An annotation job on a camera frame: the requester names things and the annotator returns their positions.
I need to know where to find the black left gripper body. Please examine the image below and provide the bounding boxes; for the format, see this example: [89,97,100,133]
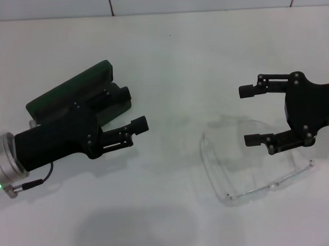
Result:
[13,100,106,173]

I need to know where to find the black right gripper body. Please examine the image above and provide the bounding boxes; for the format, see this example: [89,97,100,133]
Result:
[283,70,329,150]

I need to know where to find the green glasses case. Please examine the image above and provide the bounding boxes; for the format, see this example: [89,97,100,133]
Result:
[22,58,134,130]

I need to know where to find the clear white glasses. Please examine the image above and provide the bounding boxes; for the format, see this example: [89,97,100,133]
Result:
[197,112,318,209]

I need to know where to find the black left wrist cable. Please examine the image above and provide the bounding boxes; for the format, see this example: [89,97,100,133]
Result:
[5,161,55,199]

